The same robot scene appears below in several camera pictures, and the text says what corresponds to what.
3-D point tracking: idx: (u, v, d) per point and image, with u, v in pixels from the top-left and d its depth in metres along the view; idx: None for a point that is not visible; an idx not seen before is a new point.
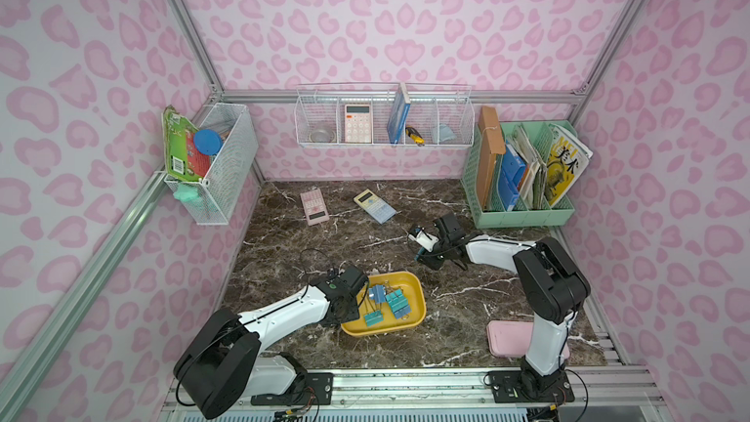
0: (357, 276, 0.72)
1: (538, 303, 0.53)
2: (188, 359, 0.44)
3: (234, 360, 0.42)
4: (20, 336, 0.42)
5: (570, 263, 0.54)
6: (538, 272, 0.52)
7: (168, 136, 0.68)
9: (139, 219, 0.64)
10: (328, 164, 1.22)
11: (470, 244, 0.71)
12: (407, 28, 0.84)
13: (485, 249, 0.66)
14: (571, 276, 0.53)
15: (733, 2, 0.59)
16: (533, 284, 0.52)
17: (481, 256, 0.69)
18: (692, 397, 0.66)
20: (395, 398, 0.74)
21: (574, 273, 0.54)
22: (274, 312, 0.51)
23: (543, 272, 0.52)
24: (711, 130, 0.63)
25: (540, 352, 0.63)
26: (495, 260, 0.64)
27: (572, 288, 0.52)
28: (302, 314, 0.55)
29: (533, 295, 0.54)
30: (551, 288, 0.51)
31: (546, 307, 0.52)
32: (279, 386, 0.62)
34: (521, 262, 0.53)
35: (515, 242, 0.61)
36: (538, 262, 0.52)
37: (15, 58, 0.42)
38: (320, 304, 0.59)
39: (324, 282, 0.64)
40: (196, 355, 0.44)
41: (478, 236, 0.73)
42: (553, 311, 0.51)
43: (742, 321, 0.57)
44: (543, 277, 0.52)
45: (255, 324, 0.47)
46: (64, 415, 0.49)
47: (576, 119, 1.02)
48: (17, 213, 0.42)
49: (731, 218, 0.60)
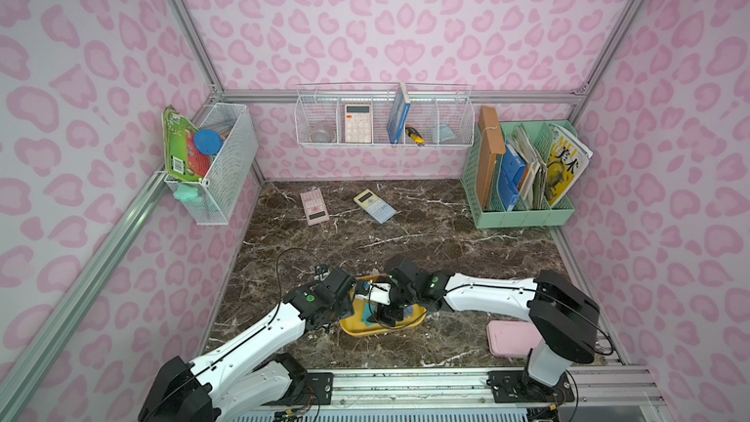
0: (342, 280, 0.66)
1: (565, 352, 0.48)
2: (145, 414, 0.43)
3: (187, 414, 0.39)
4: (20, 335, 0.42)
5: (575, 292, 0.49)
6: (562, 322, 0.45)
7: (168, 136, 0.68)
9: (139, 220, 0.64)
10: (328, 164, 1.22)
11: (450, 298, 0.59)
12: (408, 28, 0.84)
13: (475, 300, 0.56)
14: (583, 307, 0.48)
15: (733, 2, 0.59)
16: (565, 340, 0.45)
17: (464, 306, 0.59)
18: (692, 397, 0.66)
20: (395, 398, 0.74)
21: (585, 301, 0.48)
22: (233, 350, 0.47)
23: (565, 318, 0.46)
24: (711, 130, 0.63)
25: (551, 370, 0.60)
26: (483, 309, 0.57)
27: (591, 318, 0.47)
28: (278, 336, 0.52)
29: (561, 346, 0.47)
30: (581, 334, 0.46)
31: (577, 354, 0.46)
32: (273, 394, 0.62)
34: (546, 319, 0.44)
35: (513, 290, 0.51)
36: (556, 311, 0.46)
37: (15, 59, 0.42)
38: (296, 325, 0.54)
39: (301, 296, 0.58)
40: (153, 407, 0.42)
41: (455, 281, 0.61)
42: (586, 356, 0.45)
43: (742, 321, 0.57)
44: (570, 327, 0.45)
45: (209, 372, 0.43)
46: (64, 415, 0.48)
47: (576, 119, 1.02)
48: (17, 213, 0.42)
49: (731, 219, 0.60)
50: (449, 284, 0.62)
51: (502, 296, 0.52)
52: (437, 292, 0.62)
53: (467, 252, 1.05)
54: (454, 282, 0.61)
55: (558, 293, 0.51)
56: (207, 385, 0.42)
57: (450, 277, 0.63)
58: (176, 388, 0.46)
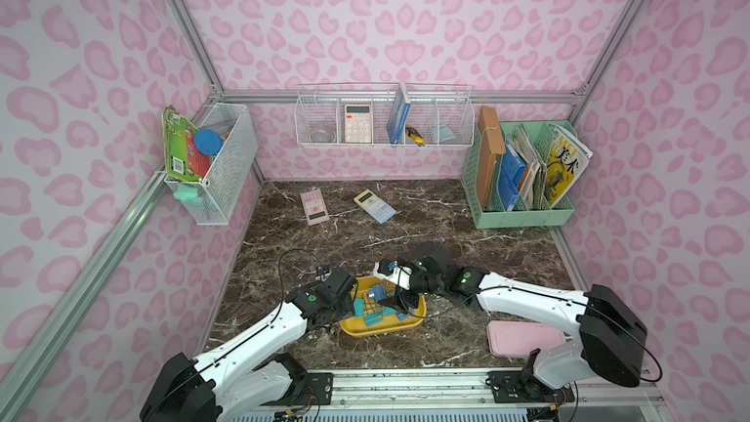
0: (342, 281, 0.66)
1: (608, 371, 0.45)
2: (148, 411, 0.43)
3: (190, 410, 0.39)
4: (20, 336, 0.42)
5: (627, 314, 0.46)
6: (613, 342, 0.42)
7: (168, 136, 0.68)
9: (139, 219, 0.64)
10: (328, 164, 1.22)
11: (482, 297, 0.57)
12: (408, 28, 0.84)
13: (514, 304, 0.53)
14: (632, 329, 0.46)
15: (733, 2, 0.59)
16: (613, 360, 0.43)
17: (497, 307, 0.57)
18: (693, 397, 0.66)
20: (395, 398, 0.74)
21: (635, 323, 0.46)
22: (235, 348, 0.47)
23: (616, 339, 0.43)
24: (711, 130, 0.63)
25: (560, 375, 0.60)
26: (520, 313, 0.54)
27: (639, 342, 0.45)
28: (280, 335, 0.52)
29: (604, 365, 0.45)
30: (630, 358, 0.43)
31: (622, 377, 0.44)
32: (274, 394, 0.62)
34: (597, 337, 0.42)
35: (559, 300, 0.49)
36: (606, 329, 0.43)
37: (15, 59, 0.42)
38: (296, 326, 0.55)
39: (302, 296, 0.59)
40: (156, 404, 0.42)
41: (492, 282, 0.58)
42: (630, 380, 0.43)
43: (742, 321, 0.57)
44: (621, 349, 0.43)
45: (213, 369, 0.43)
46: (64, 415, 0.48)
47: (576, 119, 1.02)
48: (17, 213, 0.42)
49: (731, 219, 0.60)
50: (483, 283, 0.59)
51: (547, 305, 0.49)
52: (470, 289, 0.59)
53: (467, 252, 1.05)
54: (491, 281, 0.58)
55: (607, 311, 0.48)
56: (211, 381, 0.42)
57: (484, 276, 0.60)
58: (178, 385, 0.46)
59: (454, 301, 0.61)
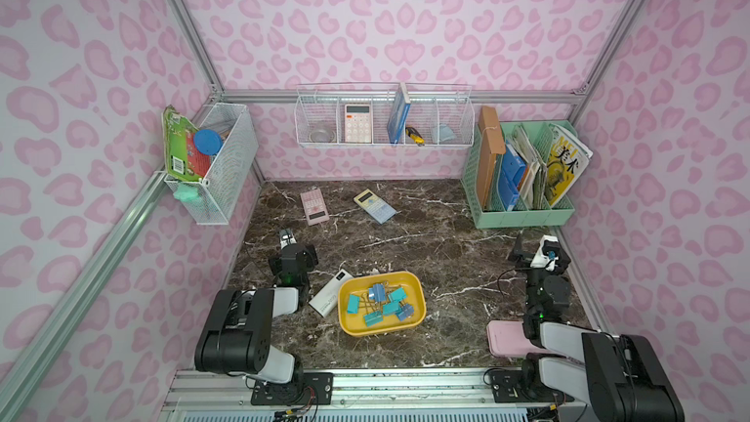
0: (295, 263, 0.74)
1: (599, 396, 0.45)
2: (211, 336, 0.46)
3: (259, 308, 0.48)
4: (20, 336, 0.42)
5: (655, 372, 0.44)
6: (608, 358, 0.45)
7: (168, 136, 0.68)
9: (139, 219, 0.64)
10: (328, 164, 1.22)
11: (545, 322, 0.65)
12: (407, 28, 0.84)
13: (560, 333, 0.60)
14: (656, 389, 0.43)
15: (733, 2, 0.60)
16: (601, 373, 0.44)
17: (555, 346, 0.61)
18: (692, 397, 0.66)
20: (395, 398, 0.74)
21: (660, 385, 0.43)
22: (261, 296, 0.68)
23: (612, 358, 0.45)
24: (711, 130, 0.63)
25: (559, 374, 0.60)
26: (565, 349, 0.58)
27: (651, 395, 0.42)
28: (281, 294, 0.62)
29: (597, 386, 0.45)
30: (618, 384, 0.43)
31: (606, 400, 0.43)
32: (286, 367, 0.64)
34: (592, 341, 0.47)
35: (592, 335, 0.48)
36: (611, 352, 0.45)
37: (15, 58, 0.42)
38: (292, 288, 0.68)
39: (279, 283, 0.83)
40: (218, 328, 0.46)
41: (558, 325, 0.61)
42: (608, 402, 0.43)
43: (742, 321, 0.57)
44: (614, 369, 0.44)
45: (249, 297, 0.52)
46: (64, 415, 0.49)
47: (576, 119, 1.02)
48: (16, 213, 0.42)
49: (731, 218, 0.60)
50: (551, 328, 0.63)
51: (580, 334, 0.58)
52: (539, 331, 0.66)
53: (467, 252, 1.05)
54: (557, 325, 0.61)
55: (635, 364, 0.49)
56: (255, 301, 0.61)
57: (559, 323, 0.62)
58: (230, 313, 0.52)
59: (524, 324, 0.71)
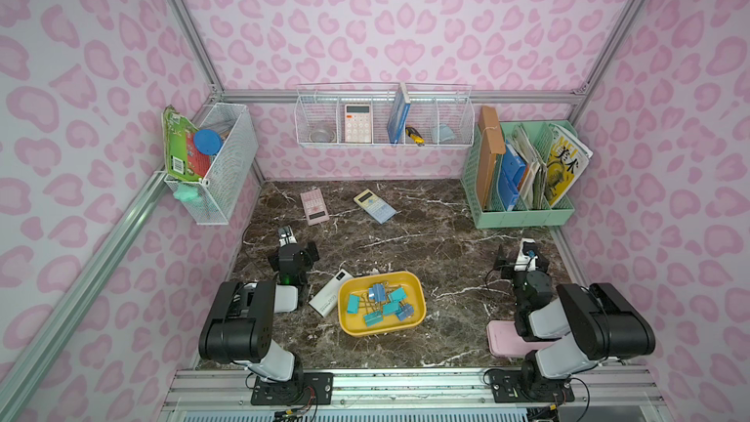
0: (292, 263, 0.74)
1: (582, 335, 0.49)
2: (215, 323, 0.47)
3: (262, 299, 0.50)
4: (20, 336, 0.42)
5: (624, 303, 0.50)
6: (581, 298, 0.51)
7: (168, 136, 0.68)
9: (139, 219, 0.64)
10: (328, 164, 1.22)
11: (532, 315, 0.69)
12: (407, 28, 0.84)
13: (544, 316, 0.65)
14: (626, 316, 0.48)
15: (733, 2, 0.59)
16: (578, 313, 0.49)
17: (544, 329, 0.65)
18: (692, 397, 0.66)
20: (395, 398, 0.74)
21: (629, 312, 0.49)
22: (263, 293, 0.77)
23: (584, 298, 0.51)
24: (710, 130, 0.63)
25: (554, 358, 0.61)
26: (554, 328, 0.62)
27: (624, 318, 0.47)
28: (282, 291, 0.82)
29: (578, 327, 0.50)
30: (593, 313, 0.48)
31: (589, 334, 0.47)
32: (286, 365, 0.64)
34: (564, 288, 0.53)
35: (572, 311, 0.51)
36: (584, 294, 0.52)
37: (15, 58, 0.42)
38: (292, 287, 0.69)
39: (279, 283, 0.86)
40: (222, 316, 0.48)
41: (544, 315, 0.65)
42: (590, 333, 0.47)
43: (742, 321, 0.57)
44: (588, 305, 0.50)
45: None
46: (64, 415, 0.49)
47: (576, 119, 1.02)
48: (16, 213, 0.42)
49: (731, 218, 0.60)
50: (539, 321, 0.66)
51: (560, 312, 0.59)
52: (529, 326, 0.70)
53: (467, 252, 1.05)
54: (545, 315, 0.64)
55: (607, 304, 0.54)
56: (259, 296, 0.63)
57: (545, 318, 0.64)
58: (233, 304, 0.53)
59: (516, 323, 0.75)
